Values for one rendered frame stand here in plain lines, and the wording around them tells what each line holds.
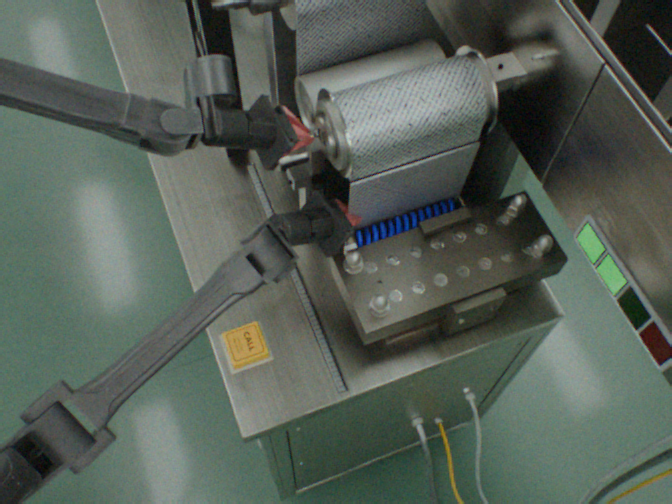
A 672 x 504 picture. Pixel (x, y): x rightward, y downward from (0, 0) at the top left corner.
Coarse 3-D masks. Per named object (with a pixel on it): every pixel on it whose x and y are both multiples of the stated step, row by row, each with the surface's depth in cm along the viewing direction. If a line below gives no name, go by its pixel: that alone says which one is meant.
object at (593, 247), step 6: (588, 228) 110; (582, 234) 112; (588, 234) 110; (594, 234) 109; (582, 240) 112; (588, 240) 111; (594, 240) 109; (588, 246) 111; (594, 246) 110; (600, 246) 108; (588, 252) 112; (594, 252) 110; (600, 252) 109; (594, 258) 111
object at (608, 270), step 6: (606, 258) 108; (606, 264) 108; (612, 264) 107; (600, 270) 110; (606, 270) 109; (612, 270) 107; (618, 270) 106; (606, 276) 109; (612, 276) 108; (618, 276) 106; (606, 282) 110; (612, 282) 108; (618, 282) 107; (624, 282) 105; (612, 288) 109; (618, 288) 107
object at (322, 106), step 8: (480, 72) 111; (488, 96) 111; (320, 104) 110; (328, 104) 108; (488, 104) 112; (320, 112) 112; (328, 112) 107; (488, 112) 113; (336, 120) 106; (336, 128) 106; (336, 136) 107; (336, 144) 108; (344, 144) 107; (344, 152) 107; (336, 160) 112; (344, 160) 109; (336, 168) 113
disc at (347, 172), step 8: (320, 96) 112; (328, 96) 107; (336, 104) 105; (336, 112) 106; (344, 120) 105; (344, 128) 105; (344, 136) 106; (352, 152) 106; (352, 160) 107; (344, 168) 112; (352, 168) 108; (344, 176) 114
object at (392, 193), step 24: (408, 168) 116; (432, 168) 119; (456, 168) 123; (360, 192) 117; (384, 192) 120; (408, 192) 124; (432, 192) 127; (456, 192) 131; (360, 216) 124; (384, 216) 129
